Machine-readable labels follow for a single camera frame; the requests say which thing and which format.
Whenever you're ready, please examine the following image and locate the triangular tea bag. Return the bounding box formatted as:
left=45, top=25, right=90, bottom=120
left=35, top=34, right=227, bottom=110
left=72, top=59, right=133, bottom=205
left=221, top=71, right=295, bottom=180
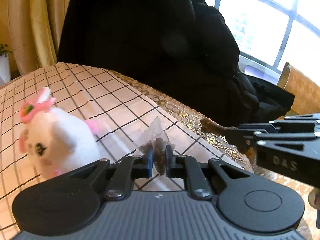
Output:
left=135, top=117, right=175, bottom=176

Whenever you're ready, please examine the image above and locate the white grid tablecloth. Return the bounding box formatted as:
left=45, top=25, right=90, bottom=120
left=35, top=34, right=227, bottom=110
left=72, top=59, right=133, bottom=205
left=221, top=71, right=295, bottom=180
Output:
left=0, top=61, right=320, bottom=240

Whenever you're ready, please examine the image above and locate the gold patterned chair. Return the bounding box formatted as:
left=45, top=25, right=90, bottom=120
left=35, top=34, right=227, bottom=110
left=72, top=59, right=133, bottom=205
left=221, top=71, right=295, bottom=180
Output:
left=277, top=62, right=320, bottom=115

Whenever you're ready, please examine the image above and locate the white pink plush toy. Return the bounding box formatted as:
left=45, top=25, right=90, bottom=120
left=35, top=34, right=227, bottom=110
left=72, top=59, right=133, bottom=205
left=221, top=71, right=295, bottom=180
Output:
left=19, top=87, right=101, bottom=179

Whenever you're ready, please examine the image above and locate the person in black clothing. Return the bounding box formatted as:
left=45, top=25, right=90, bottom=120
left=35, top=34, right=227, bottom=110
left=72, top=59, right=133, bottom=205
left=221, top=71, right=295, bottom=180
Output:
left=57, top=0, right=295, bottom=127

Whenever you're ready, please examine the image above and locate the white pot green plant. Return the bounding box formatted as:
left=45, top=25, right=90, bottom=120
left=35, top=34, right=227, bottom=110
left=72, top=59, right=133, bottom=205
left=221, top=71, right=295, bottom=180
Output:
left=0, top=44, right=12, bottom=86

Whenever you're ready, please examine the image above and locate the beige gold curtain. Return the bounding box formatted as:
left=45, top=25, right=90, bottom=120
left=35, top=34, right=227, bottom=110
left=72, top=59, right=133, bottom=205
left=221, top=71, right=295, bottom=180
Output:
left=1, top=0, right=69, bottom=75

